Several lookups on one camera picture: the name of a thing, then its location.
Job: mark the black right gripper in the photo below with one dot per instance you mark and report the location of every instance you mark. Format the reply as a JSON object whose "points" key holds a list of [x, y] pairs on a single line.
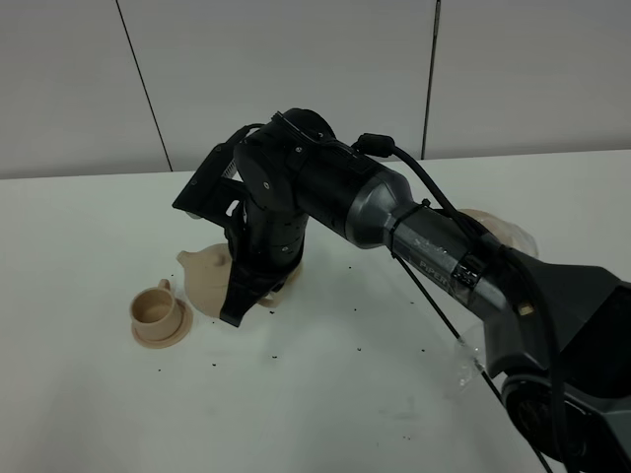
{"points": [[290, 168]]}

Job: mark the brown teapot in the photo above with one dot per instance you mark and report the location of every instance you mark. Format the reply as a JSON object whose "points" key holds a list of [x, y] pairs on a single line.
{"points": [[206, 276]]}

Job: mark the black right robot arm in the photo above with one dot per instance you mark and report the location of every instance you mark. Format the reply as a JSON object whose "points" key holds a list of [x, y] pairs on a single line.
{"points": [[558, 333]]}

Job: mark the brown teapot saucer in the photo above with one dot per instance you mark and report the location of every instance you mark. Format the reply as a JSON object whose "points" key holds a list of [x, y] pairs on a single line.
{"points": [[507, 233]]}

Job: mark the brown far cup saucer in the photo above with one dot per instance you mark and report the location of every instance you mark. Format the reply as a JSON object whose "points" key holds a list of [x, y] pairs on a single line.
{"points": [[291, 279]]}

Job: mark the brown cup saucer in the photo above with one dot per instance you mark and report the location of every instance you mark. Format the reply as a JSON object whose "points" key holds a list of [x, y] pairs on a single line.
{"points": [[291, 279], [181, 331]]}

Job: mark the brown near cup saucer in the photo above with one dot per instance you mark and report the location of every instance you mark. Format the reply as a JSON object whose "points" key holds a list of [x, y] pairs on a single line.
{"points": [[181, 331]]}

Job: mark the brown near teacup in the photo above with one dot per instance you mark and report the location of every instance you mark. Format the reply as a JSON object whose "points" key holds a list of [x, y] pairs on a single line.
{"points": [[153, 311]]}

